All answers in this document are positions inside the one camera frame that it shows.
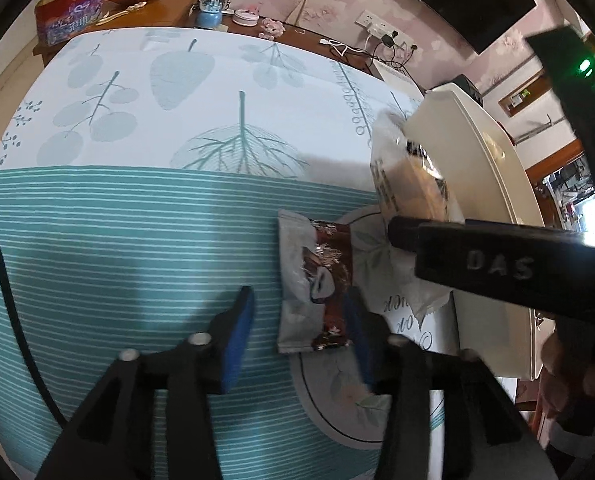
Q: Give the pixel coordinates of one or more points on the metal wall bracket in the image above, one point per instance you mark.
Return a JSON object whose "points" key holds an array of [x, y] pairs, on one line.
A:
{"points": [[547, 130]]}

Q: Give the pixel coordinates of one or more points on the red gift box with bag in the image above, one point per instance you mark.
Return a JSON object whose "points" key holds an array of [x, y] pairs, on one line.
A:
{"points": [[70, 12]]}

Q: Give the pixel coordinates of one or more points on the blue snow globe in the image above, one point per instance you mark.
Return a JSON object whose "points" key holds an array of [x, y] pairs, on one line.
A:
{"points": [[208, 19]]}

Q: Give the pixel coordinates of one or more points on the pink toy figure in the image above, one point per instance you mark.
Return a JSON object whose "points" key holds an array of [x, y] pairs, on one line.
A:
{"points": [[272, 27]]}

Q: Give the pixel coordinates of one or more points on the person's right hand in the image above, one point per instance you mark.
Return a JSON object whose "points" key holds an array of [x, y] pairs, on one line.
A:
{"points": [[560, 375]]}

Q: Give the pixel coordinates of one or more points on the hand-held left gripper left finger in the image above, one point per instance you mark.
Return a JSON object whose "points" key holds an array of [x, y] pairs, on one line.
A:
{"points": [[237, 340]]}

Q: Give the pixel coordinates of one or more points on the black wall television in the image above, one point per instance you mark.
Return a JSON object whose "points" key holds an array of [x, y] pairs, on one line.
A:
{"points": [[477, 5]]}

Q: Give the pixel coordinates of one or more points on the cream knobbed stick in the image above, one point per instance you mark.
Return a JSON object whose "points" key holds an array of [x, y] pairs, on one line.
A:
{"points": [[122, 12]]}

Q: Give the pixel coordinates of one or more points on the white wall socket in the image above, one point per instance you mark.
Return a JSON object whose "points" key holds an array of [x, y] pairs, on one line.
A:
{"points": [[367, 20]]}

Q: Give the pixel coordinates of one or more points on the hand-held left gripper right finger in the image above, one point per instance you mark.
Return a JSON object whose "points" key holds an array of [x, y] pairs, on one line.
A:
{"points": [[360, 335]]}

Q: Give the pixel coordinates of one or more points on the cream plastic bin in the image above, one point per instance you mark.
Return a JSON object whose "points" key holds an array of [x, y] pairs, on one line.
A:
{"points": [[492, 170]]}

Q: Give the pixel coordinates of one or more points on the wooden wall niche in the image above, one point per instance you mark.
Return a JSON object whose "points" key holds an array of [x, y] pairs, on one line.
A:
{"points": [[525, 94]]}

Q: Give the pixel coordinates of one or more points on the grey and brown snack packet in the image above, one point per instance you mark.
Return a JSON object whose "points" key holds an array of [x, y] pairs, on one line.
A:
{"points": [[297, 270]]}

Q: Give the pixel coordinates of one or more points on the dark speaker box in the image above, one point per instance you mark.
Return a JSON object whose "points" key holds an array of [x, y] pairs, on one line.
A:
{"points": [[465, 84]]}

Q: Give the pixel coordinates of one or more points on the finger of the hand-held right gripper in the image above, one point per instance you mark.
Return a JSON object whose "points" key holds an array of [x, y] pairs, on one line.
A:
{"points": [[477, 255]]}

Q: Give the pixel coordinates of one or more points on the orange cake packet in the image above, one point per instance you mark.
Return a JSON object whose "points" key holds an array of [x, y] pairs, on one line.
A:
{"points": [[417, 185]]}

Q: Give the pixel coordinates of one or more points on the wooden cabinet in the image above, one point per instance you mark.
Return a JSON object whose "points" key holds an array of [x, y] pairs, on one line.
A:
{"points": [[172, 7]]}

